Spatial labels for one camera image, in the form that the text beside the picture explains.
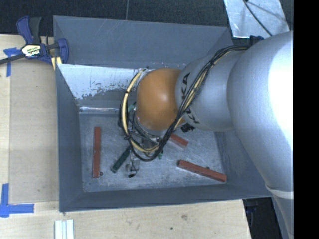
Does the red-brown flat block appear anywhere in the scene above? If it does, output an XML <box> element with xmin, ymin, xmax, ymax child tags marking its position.
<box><xmin>168</xmin><ymin>133</ymin><xmax>189</xmax><ymax>149</ymax></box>
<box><xmin>92</xmin><ymin>126</ymin><xmax>103</xmax><ymax>179</ymax></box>
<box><xmin>177</xmin><ymin>159</ymin><xmax>228</xmax><ymax>183</ymax></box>

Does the pale wood flat board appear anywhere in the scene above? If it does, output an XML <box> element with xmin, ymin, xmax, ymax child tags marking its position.
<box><xmin>8</xmin><ymin>58</ymin><xmax>61</xmax><ymax>204</ymax></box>

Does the grey metal bin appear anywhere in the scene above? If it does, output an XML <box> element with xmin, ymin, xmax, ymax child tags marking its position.
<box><xmin>52</xmin><ymin>15</ymin><xmax>273</xmax><ymax>213</ymax></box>

